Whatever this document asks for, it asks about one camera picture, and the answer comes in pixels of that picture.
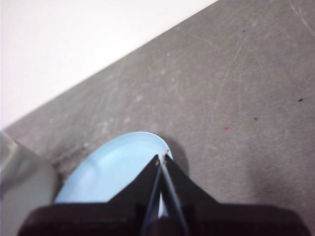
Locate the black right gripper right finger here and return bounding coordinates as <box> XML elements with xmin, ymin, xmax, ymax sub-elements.
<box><xmin>161</xmin><ymin>153</ymin><xmax>309</xmax><ymax>236</ymax></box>

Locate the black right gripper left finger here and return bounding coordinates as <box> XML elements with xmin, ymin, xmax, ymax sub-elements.
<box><xmin>16</xmin><ymin>154</ymin><xmax>162</xmax><ymax>236</ymax></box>

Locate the blue round plate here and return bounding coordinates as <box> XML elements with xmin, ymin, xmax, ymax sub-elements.
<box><xmin>53</xmin><ymin>131</ymin><xmax>175</xmax><ymax>219</ymax></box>

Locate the pale green electric steamer pot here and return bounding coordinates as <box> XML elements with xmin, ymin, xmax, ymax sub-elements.
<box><xmin>0</xmin><ymin>131</ymin><xmax>59</xmax><ymax>231</ymax></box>

